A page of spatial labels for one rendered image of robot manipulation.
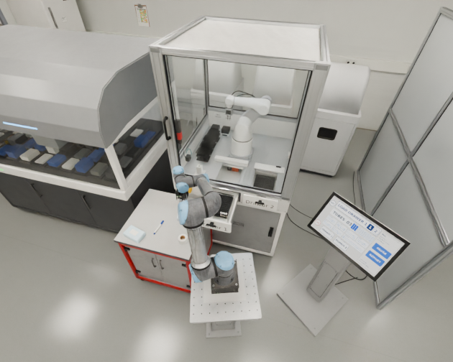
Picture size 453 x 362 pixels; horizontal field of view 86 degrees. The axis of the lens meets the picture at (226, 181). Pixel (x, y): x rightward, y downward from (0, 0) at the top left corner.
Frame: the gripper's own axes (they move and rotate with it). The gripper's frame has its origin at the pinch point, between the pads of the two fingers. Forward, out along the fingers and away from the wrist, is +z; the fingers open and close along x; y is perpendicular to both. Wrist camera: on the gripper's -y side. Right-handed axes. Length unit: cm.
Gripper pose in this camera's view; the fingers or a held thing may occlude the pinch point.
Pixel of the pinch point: (183, 200)
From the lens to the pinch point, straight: 194.7
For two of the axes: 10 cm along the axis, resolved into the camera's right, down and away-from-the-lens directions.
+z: -0.2, 7.2, 6.9
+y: 0.3, 6.9, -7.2
